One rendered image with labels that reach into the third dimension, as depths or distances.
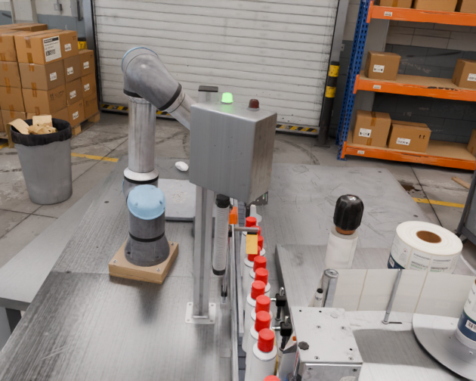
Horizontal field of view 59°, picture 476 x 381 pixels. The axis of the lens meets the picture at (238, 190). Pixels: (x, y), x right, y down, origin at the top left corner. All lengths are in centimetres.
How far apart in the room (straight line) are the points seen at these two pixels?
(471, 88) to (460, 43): 83
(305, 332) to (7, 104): 445
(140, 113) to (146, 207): 29
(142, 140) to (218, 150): 50
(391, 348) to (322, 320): 42
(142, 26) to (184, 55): 62
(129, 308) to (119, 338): 12
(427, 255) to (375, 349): 35
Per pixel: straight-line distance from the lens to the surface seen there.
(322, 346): 82
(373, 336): 127
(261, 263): 109
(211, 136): 92
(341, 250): 131
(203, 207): 108
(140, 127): 136
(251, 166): 88
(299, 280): 139
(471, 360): 131
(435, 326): 136
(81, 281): 146
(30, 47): 466
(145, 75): 120
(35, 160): 358
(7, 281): 153
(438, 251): 143
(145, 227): 135
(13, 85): 487
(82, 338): 128
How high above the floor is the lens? 172
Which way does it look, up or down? 26 degrees down
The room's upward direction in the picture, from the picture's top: 4 degrees clockwise
